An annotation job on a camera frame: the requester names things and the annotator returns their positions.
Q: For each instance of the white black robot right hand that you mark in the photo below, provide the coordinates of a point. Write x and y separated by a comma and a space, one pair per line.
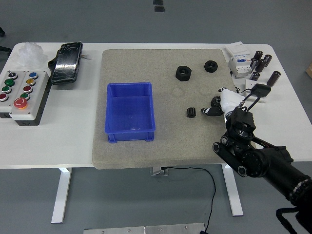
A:
230, 98

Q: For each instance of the small black gear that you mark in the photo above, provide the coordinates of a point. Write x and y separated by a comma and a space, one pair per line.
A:
191, 112

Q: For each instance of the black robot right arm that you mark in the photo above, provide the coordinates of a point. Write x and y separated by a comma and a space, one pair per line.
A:
258, 161

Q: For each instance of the small black hex nut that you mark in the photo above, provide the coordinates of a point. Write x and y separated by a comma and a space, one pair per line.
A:
211, 66

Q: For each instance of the large black hex nut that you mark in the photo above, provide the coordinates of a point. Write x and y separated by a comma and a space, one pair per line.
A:
183, 73

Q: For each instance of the cardboard box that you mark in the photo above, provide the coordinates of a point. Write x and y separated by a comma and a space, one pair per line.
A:
309, 70

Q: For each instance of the blue plastic box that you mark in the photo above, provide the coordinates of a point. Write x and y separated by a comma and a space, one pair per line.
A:
130, 109

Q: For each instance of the button box with emergency stop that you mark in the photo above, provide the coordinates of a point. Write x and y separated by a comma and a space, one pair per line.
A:
34, 97

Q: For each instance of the white socket plate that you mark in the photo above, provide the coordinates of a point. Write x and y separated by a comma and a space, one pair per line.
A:
251, 84

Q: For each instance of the black plug adapter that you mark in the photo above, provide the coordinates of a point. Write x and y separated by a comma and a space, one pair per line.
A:
261, 89

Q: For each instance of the white circuit breaker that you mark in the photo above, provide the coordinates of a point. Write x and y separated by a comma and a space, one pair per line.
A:
240, 64

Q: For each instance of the grey-brown mat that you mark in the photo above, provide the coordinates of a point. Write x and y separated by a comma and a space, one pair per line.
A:
170, 136

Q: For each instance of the white table leg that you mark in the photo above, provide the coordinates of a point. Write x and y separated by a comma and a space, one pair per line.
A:
234, 195
61, 195

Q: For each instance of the metal plate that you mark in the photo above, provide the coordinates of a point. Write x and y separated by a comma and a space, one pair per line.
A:
143, 230

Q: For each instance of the black film-wrapped package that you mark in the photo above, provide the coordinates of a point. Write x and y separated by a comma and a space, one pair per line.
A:
66, 63

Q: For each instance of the black base under button boxes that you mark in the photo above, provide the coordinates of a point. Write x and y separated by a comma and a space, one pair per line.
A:
40, 114

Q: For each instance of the white crumpled plastic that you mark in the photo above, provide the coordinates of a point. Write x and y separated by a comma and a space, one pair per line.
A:
30, 54

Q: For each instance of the grey bracket under table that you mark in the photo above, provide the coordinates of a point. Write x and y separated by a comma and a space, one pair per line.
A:
159, 171

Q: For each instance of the button box with selector switch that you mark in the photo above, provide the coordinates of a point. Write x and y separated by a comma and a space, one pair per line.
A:
7, 97

